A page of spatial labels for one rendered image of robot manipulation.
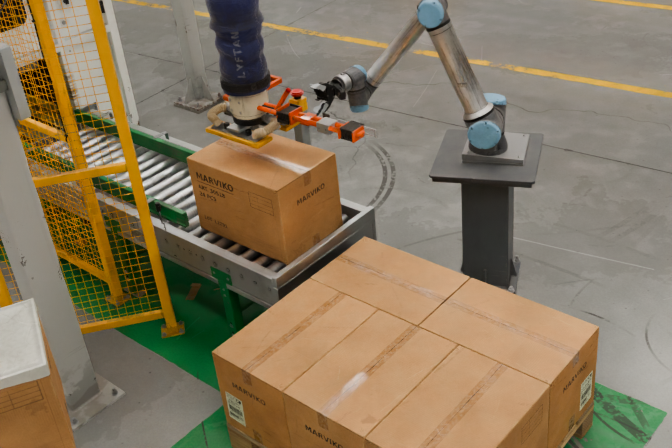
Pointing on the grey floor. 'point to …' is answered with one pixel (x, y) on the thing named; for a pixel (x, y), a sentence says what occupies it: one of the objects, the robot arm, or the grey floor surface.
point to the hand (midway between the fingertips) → (313, 103)
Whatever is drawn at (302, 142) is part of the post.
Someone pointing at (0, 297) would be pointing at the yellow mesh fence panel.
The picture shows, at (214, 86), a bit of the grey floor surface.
